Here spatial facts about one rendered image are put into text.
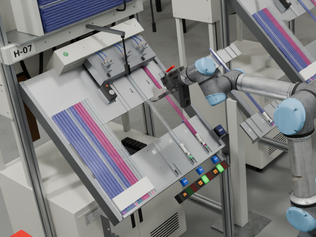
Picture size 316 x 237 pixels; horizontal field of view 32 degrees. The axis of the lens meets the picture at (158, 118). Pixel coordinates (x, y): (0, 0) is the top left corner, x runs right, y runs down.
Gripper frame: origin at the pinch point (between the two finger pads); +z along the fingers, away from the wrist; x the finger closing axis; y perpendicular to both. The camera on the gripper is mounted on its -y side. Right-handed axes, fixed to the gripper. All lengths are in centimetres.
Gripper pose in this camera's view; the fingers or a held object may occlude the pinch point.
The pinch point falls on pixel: (162, 96)
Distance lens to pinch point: 248.0
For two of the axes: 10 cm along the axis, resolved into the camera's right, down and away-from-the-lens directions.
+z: -5.5, 2.8, 7.9
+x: -6.8, 4.1, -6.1
